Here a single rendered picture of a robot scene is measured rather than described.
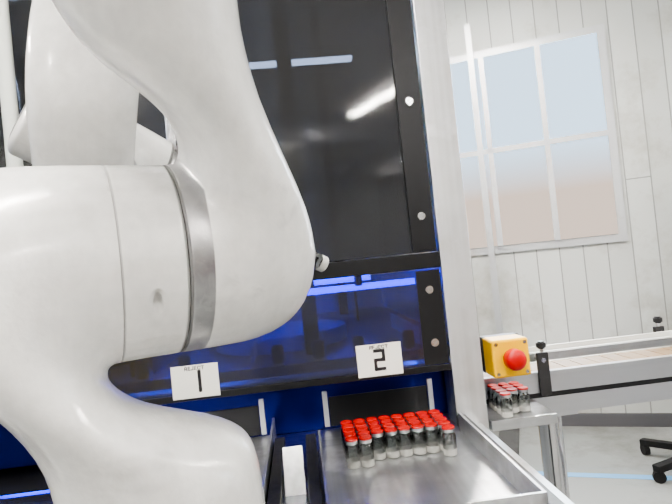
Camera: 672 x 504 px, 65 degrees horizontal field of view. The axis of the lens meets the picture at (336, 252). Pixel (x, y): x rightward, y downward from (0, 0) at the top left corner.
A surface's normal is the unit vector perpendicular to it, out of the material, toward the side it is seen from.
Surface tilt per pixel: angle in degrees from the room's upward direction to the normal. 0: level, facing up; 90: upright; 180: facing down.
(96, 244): 80
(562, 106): 90
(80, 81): 92
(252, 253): 101
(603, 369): 90
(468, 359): 90
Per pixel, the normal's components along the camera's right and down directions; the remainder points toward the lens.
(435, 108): 0.07, -0.03
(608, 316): -0.33, 0.02
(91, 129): 0.40, 0.36
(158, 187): 0.28, -0.72
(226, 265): 0.46, 0.07
